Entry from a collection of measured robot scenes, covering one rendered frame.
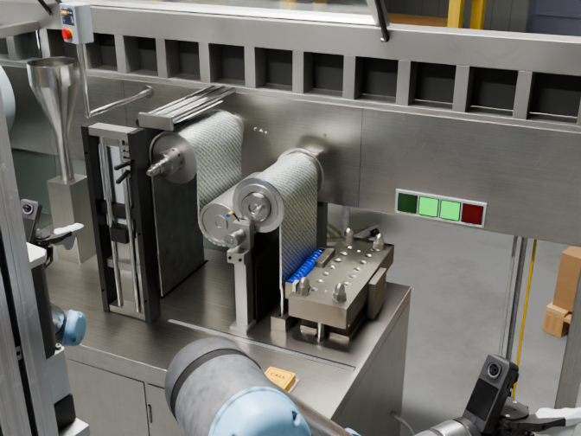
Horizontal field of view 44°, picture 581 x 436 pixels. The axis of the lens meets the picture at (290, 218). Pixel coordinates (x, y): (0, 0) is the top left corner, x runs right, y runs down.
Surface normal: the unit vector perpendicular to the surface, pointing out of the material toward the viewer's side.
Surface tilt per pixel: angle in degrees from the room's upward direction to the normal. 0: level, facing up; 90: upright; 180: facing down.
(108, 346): 0
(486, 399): 60
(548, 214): 90
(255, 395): 3
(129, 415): 90
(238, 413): 24
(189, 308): 0
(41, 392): 90
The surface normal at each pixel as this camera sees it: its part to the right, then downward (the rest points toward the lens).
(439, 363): 0.00, -0.91
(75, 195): 0.91, 0.17
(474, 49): -0.42, 0.37
